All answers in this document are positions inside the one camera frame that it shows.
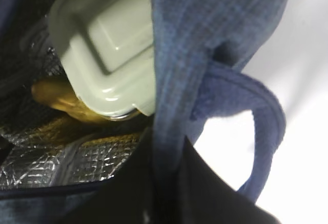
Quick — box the dark navy insulated lunch bag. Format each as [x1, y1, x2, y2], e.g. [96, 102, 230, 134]
[0, 0, 328, 224]

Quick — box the green lidded glass lunch box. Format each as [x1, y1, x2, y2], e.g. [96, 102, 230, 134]
[48, 0, 156, 119]

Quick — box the yellow toy squash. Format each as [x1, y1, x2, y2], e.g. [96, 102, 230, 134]
[31, 76, 146, 128]

